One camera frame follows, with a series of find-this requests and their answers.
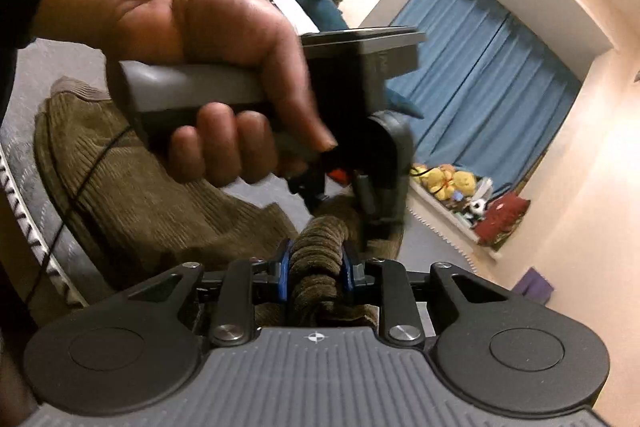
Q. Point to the yellow plush toy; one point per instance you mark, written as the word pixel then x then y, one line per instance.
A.
pixel 462 183
pixel 437 182

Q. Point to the blue curtain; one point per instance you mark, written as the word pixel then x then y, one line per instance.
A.
pixel 475 82

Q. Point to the red cushion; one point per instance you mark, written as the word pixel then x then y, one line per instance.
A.
pixel 502 219

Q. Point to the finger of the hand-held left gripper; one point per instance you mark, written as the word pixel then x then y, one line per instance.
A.
pixel 367 197
pixel 307 192

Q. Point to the person's left hand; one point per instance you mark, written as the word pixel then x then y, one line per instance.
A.
pixel 175 7

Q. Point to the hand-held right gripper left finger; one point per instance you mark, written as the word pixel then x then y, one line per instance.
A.
pixel 284 277

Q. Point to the purple box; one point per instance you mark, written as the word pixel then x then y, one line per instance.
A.
pixel 535 286

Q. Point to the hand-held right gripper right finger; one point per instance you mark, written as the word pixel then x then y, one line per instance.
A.
pixel 348 278

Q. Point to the black and white plush toy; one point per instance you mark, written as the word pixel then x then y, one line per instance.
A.
pixel 475 206

